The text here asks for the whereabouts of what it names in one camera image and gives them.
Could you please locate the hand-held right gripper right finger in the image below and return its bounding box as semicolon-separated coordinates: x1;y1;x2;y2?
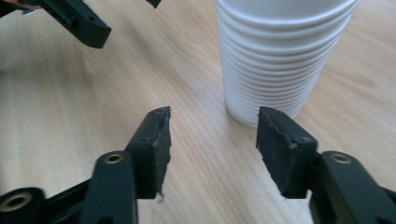
255;105;319;200

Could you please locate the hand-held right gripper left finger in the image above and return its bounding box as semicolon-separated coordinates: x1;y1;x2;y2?
124;105;173;200

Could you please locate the stack of white paper cups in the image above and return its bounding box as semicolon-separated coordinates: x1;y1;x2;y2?
215;0;361;129

